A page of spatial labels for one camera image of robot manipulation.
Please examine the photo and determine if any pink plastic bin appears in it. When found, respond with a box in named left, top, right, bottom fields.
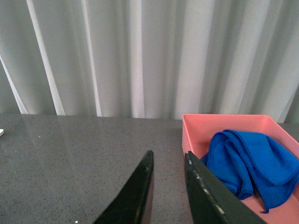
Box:
left=182, top=114, right=299, bottom=224

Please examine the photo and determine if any white pleated curtain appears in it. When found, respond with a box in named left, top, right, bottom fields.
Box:
left=0, top=0, right=299, bottom=123

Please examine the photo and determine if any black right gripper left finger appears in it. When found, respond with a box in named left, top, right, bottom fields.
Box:
left=94, top=150, right=154, bottom=224

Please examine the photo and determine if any blue microfiber cloth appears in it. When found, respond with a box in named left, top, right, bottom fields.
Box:
left=201, top=129, right=299, bottom=213

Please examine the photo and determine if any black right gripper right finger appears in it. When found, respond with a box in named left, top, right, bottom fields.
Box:
left=185, top=151, right=265, bottom=224

